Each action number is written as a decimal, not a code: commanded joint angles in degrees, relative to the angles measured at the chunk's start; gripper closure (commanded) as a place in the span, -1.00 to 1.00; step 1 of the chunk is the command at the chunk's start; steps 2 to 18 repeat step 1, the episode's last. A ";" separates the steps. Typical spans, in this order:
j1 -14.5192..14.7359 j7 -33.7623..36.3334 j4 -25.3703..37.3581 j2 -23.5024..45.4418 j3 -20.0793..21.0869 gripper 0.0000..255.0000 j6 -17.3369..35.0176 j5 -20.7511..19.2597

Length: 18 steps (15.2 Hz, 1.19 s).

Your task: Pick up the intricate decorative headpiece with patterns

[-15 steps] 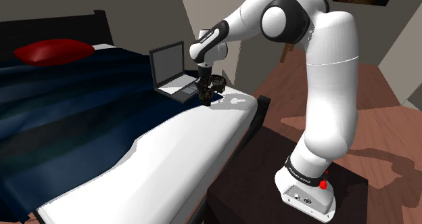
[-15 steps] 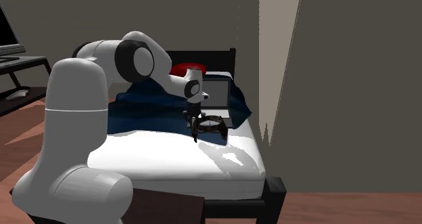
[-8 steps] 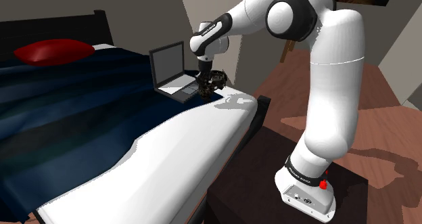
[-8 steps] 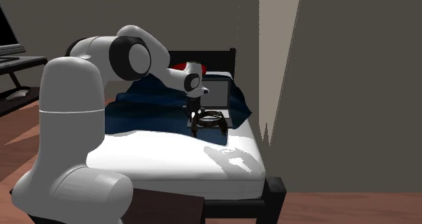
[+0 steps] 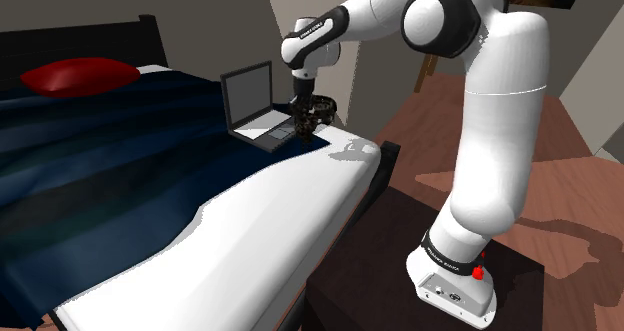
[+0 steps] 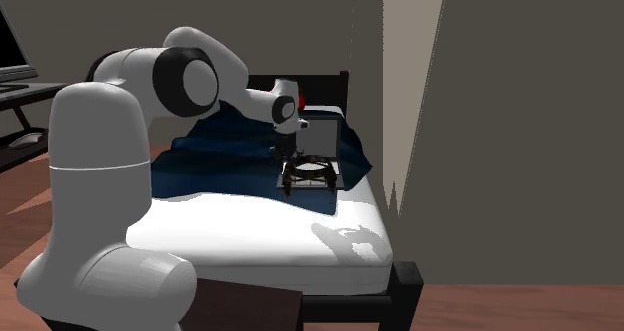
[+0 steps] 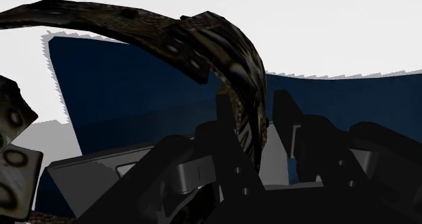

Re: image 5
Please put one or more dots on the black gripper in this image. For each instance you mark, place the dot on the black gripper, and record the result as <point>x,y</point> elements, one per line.
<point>303,98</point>

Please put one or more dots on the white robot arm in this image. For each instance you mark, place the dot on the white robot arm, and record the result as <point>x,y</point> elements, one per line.
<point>497,125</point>

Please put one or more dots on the grey open laptop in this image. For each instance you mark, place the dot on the grey open laptop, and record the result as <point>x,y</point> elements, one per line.
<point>251,93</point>

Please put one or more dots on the dark robot stand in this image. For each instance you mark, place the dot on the dark robot stand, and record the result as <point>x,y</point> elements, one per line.
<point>370,271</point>

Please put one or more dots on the dark blue blanket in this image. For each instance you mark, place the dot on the dark blue blanket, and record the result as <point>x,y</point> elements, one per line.
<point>97,174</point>

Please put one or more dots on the red pillow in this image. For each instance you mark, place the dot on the red pillow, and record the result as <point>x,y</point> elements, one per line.
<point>80,76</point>

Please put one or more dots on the bed with black frame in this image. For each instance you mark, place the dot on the bed with black frame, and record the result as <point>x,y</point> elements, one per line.
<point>273,222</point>

